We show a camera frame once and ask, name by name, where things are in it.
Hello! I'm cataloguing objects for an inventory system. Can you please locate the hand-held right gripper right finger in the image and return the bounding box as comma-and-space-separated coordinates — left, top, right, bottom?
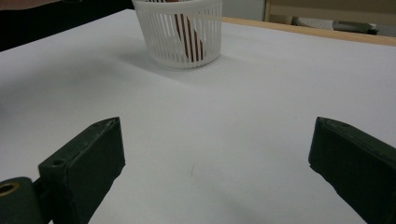
307, 116, 396, 224

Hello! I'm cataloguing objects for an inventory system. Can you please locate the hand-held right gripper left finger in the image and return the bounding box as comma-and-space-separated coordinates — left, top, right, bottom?
37, 116, 126, 224

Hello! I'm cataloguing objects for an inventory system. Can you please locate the white slotted plastic basket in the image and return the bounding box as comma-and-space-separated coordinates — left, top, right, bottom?
131, 0, 224, 69

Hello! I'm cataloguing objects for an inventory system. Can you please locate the wooden hairbrush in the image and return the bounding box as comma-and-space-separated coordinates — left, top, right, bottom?
163, 0, 205, 63

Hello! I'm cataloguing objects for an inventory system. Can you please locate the grey and black floor object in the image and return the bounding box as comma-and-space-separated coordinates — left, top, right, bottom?
291, 16, 381, 35

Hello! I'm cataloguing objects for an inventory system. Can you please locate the light wooden cabinet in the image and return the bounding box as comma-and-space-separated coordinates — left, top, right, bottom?
262, 0, 396, 35

